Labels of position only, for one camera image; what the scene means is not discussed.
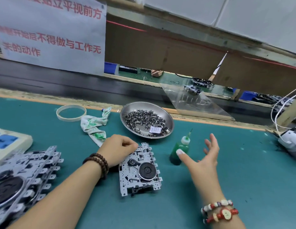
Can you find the person's left hand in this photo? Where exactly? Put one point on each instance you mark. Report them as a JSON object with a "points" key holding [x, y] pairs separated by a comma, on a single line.
{"points": [[117, 149]]}

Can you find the person's right hand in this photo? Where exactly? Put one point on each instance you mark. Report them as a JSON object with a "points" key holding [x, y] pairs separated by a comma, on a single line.
{"points": [[204, 167]]}

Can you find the green glue squeeze bottle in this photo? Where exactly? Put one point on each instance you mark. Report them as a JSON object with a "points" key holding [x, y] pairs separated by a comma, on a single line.
{"points": [[179, 150]]}

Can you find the white green-stained cloth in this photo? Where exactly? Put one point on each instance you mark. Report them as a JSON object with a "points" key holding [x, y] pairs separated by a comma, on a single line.
{"points": [[93, 126]]}

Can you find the pile of small metal parts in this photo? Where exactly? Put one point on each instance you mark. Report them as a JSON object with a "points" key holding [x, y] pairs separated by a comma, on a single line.
{"points": [[141, 120]]}

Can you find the round metal bowl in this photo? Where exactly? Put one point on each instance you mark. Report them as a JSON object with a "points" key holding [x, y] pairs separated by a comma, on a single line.
{"points": [[131, 106]]}

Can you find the finished mechanisms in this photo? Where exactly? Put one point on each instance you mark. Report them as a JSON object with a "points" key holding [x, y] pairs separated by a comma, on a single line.
{"points": [[200, 84]]}

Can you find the black conveyor belt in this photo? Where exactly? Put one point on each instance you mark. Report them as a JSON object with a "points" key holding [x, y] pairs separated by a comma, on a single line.
{"points": [[52, 78]]}

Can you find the person's left forearm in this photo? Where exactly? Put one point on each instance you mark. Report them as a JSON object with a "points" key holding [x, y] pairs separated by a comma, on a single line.
{"points": [[57, 202]]}

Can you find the clear plastic sheet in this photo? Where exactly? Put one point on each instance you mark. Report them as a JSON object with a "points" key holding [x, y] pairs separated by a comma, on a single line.
{"points": [[205, 107]]}

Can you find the black flat box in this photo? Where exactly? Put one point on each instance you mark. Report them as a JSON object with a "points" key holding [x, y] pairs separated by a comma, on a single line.
{"points": [[128, 69]]}

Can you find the blue plastic bin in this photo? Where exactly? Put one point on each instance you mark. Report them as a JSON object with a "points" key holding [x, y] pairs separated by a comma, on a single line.
{"points": [[248, 95], [111, 68]]}

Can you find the white plastic device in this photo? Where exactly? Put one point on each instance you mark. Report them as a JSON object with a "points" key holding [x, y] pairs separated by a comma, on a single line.
{"points": [[292, 140]]}

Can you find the brown cardboard panel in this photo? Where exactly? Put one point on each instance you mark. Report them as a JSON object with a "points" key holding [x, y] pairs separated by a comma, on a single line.
{"points": [[152, 52]]}

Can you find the white blue power strip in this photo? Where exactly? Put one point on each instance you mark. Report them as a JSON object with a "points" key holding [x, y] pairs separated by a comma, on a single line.
{"points": [[9, 140]]}

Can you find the white paper sign red text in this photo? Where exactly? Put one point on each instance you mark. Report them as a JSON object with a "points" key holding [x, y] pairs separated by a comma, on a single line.
{"points": [[48, 45]]}

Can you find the wooden shelf beam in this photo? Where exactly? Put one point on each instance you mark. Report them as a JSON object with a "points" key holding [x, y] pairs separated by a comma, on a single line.
{"points": [[195, 33]]}

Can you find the wooden post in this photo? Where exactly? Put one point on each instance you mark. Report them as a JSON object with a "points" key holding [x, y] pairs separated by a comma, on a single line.
{"points": [[291, 112]]}

